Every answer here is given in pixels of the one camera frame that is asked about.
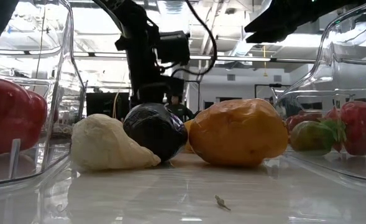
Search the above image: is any white garlic bulb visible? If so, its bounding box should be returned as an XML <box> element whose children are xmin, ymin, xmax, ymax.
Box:
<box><xmin>70</xmin><ymin>113</ymin><xmax>162</xmax><ymax>171</ymax></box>

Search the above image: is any black frame stand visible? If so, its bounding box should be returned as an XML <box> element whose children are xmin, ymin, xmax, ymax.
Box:
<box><xmin>254</xmin><ymin>83</ymin><xmax>292</xmax><ymax>100</ymax></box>

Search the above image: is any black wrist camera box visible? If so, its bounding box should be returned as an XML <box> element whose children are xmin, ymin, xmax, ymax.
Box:
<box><xmin>157</xmin><ymin>30</ymin><xmax>191</xmax><ymax>67</ymax></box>

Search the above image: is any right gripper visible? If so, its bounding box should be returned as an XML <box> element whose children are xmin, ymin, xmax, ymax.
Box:
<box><xmin>244</xmin><ymin>0</ymin><xmax>366</xmax><ymax>44</ymax></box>

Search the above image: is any black cable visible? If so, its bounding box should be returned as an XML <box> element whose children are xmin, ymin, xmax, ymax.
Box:
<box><xmin>170</xmin><ymin>0</ymin><xmax>218</xmax><ymax>78</ymax></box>

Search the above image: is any small brown stem scrap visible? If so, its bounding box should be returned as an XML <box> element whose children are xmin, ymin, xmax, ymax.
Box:
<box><xmin>214</xmin><ymin>194</ymin><xmax>232</xmax><ymax>212</ymax></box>

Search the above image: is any person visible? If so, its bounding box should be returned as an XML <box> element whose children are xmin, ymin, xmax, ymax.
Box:
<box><xmin>165</xmin><ymin>95</ymin><xmax>196</xmax><ymax>122</ymax></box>

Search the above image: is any large green lime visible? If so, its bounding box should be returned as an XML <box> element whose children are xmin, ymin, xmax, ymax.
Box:
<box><xmin>290</xmin><ymin>120</ymin><xmax>337</xmax><ymax>156</ymax></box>

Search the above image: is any thin hanging cord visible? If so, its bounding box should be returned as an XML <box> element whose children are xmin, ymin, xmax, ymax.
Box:
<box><xmin>33</xmin><ymin>6</ymin><xmax>47</xmax><ymax>78</ymax></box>

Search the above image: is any large orange mango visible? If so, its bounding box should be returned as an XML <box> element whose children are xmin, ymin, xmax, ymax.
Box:
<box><xmin>188</xmin><ymin>98</ymin><xmax>289</xmax><ymax>168</ymax></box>

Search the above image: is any red apple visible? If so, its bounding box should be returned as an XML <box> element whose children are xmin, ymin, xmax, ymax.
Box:
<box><xmin>339</xmin><ymin>101</ymin><xmax>366</xmax><ymax>156</ymax></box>

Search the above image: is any dark monitor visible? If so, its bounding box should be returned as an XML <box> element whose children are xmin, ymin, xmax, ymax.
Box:
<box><xmin>85</xmin><ymin>92</ymin><xmax>130</xmax><ymax>121</ymax></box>

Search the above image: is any dark purple eggplant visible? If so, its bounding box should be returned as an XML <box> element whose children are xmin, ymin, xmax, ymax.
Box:
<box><xmin>122</xmin><ymin>103</ymin><xmax>189</xmax><ymax>162</ymax></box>

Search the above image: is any clear plastic bin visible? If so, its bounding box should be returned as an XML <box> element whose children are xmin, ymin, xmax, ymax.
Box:
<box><xmin>271</xmin><ymin>0</ymin><xmax>366</xmax><ymax>184</ymax></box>
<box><xmin>0</xmin><ymin>0</ymin><xmax>89</xmax><ymax>187</ymax></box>

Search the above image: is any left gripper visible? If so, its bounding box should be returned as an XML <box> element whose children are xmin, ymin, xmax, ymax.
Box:
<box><xmin>114</xmin><ymin>18</ymin><xmax>186</xmax><ymax>110</ymax></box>

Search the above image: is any red bell pepper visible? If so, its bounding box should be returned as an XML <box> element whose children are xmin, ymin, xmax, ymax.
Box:
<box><xmin>0</xmin><ymin>77</ymin><xmax>49</xmax><ymax>156</ymax></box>

